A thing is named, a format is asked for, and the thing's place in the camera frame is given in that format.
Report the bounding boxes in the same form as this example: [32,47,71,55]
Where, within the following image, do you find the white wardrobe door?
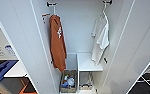
[0,0,59,94]
[99,0,150,94]

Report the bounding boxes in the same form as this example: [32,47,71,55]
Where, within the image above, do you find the grey wardrobe divider panel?
[66,53,79,71]

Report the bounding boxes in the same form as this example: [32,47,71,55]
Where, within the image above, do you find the orange hanging garment white print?
[49,14,68,73]

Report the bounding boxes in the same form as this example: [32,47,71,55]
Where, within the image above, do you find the white wardrobe carcass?
[30,0,125,94]

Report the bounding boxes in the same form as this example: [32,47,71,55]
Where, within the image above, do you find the white hanging shirt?
[90,12,110,66]

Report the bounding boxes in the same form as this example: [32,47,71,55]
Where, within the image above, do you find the small tan bag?
[79,71,95,91]

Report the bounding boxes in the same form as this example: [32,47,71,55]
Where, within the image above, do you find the white clothes hanger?
[98,3,109,20]
[51,5,60,18]

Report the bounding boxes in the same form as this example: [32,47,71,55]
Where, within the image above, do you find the woven storage basket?
[59,69,79,94]

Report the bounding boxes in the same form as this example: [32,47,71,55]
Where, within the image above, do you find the orange folding stand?
[19,77,37,94]

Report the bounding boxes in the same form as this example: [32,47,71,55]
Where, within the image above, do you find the blue flat board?
[0,59,19,85]

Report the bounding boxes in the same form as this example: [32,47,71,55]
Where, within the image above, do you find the black hanger rail bracket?
[46,1,58,8]
[102,0,113,6]

